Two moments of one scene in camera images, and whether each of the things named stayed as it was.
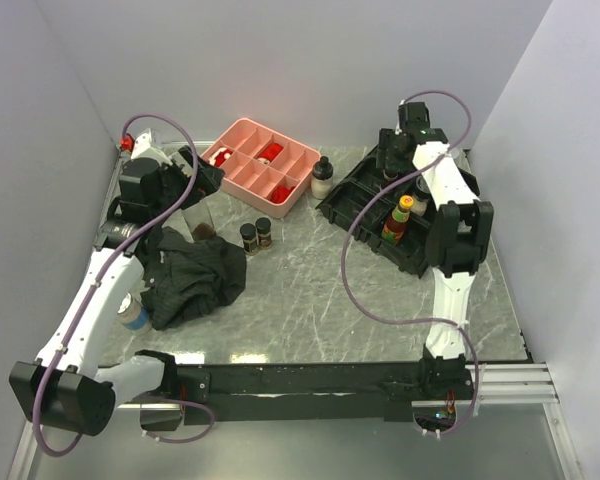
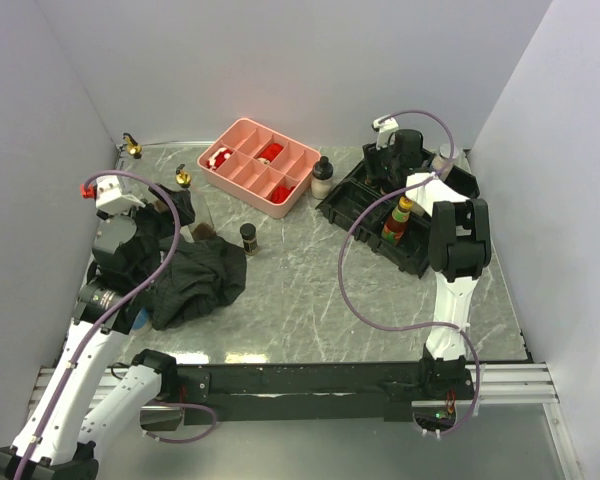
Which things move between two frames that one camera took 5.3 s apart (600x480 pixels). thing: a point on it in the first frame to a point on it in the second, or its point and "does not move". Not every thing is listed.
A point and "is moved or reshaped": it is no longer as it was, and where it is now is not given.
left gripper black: [208, 180] to [163, 216]
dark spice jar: [263, 226] to [386, 188]
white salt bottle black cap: [321, 180] does not move
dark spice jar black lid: [248, 233] does not move
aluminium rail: [508, 384] does not move
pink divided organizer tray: [266, 167] does not move
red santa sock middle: [269, 152] does not move
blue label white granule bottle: [459, 156] is moved or reshaped
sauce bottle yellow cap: [395, 226] does not move
